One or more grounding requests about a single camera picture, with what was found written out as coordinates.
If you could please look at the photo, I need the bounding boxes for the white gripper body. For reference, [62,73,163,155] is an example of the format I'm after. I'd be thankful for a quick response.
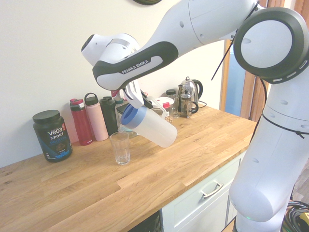
[122,81,146,110]

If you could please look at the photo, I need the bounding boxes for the translucent pitcher with blue lid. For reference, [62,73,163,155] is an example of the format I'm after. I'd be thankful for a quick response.
[117,96,178,148]

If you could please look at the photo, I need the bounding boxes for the red water bottle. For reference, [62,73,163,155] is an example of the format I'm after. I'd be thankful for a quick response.
[70,98,94,146]

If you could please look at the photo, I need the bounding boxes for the grey bottle with pink cap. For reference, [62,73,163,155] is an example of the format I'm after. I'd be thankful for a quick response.
[110,89,125,114]

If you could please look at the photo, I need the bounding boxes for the clear container with red clips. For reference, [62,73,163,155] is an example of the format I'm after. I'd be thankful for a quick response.
[154,96,175,124]

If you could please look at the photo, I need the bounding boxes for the glass jar with black lid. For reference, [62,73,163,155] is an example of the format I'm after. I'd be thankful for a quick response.
[166,89,180,119]

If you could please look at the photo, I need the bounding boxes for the black shaker bottle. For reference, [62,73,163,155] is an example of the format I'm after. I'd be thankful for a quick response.
[99,96,119,136]

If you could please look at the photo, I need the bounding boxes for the glass French press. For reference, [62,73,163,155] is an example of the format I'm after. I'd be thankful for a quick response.
[180,83,199,119]

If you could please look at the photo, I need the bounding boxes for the pink insulated bottle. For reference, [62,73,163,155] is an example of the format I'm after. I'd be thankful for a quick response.
[84,92,109,142]

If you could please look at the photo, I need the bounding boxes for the stainless steel electric kettle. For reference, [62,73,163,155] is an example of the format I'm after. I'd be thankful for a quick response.
[178,76,204,107]

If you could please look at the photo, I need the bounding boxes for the clear faceted drinking glass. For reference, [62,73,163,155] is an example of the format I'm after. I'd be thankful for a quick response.
[110,132,131,166]

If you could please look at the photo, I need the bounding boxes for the black Vega protein tub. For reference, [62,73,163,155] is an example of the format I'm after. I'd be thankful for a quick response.
[32,110,73,163]

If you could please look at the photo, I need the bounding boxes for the pale green cabinet drawer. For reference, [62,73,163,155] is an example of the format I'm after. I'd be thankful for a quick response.
[161,151,247,232]

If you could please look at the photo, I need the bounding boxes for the dark under-counter appliance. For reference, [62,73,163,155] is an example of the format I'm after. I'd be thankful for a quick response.
[136,210,162,232]

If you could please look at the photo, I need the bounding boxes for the yellow box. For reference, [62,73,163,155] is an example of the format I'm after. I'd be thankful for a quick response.
[298,212,309,232]

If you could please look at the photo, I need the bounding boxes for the black round wall object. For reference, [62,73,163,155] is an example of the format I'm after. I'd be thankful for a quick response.
[132,0,163,5]

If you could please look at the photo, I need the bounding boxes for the wooden door frame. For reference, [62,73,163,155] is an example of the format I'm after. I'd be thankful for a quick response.
[219,0,309,123]

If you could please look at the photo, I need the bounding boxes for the metal drawer handle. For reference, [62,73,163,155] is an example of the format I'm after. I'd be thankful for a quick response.
[199,181,224,199]

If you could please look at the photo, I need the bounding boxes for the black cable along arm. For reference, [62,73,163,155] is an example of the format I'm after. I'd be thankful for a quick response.
[211,0,305,140]

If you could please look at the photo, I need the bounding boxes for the coiled black cables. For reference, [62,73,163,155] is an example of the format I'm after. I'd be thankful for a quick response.
[281,200,309,232]

